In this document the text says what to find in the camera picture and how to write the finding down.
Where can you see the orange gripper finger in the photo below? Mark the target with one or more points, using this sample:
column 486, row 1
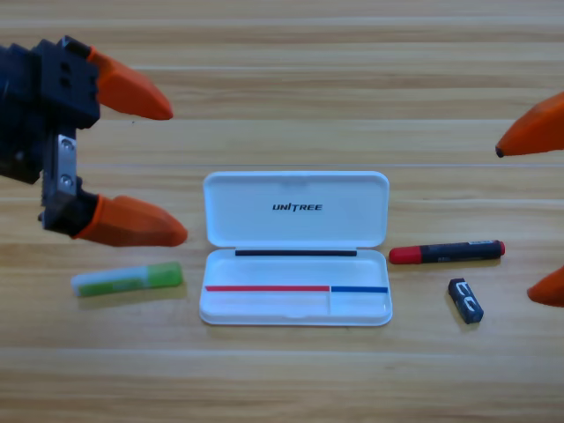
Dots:
column 132, row 222
column 535, row 132
column 551, row 288

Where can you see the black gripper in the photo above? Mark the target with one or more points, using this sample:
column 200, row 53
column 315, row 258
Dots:
column 66, row 92

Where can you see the black eraser white print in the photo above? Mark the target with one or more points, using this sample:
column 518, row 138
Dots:
column 466, row 302

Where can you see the red and black marker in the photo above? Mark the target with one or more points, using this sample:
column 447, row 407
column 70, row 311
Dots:
column 445, row 252

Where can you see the white Unitree pencil case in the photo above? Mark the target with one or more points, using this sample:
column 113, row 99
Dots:
column 295, row 247

